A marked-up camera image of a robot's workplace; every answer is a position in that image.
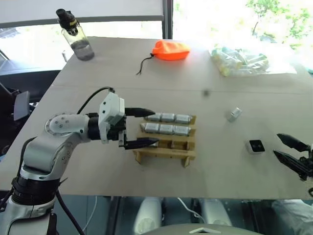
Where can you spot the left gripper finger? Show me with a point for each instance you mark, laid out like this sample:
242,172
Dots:
139,112
140,143

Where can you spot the dark grey panel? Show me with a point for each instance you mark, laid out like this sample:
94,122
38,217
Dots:
21,105

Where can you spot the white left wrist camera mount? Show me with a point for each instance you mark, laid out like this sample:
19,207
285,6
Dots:
112,107

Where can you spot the dark window pillar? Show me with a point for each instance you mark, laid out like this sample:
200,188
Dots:
167,18

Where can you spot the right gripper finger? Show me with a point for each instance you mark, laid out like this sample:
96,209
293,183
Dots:
288,161
292,142

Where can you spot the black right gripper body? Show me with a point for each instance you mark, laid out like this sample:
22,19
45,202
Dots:
308,162

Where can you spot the wooden slatted tray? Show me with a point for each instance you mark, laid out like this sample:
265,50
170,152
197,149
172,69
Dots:
168,153

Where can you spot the grey rounded robot torso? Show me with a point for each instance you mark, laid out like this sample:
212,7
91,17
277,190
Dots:
171,230

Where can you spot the clear bottle with black cap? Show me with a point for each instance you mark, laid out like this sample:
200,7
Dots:
79,46

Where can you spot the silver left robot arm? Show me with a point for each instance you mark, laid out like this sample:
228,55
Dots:
41,151

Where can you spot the white rounded robot leg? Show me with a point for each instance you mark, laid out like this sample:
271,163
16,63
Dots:
214,211
146,214

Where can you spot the grey roller blind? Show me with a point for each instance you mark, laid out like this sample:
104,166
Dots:
80,9

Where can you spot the white camera with black face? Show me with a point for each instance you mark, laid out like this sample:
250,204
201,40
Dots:
255,146

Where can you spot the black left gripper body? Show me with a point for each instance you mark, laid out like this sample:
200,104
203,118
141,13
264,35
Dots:
116,132

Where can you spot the clear plastic bag of tubes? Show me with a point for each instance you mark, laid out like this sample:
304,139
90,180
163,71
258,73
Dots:
239,62

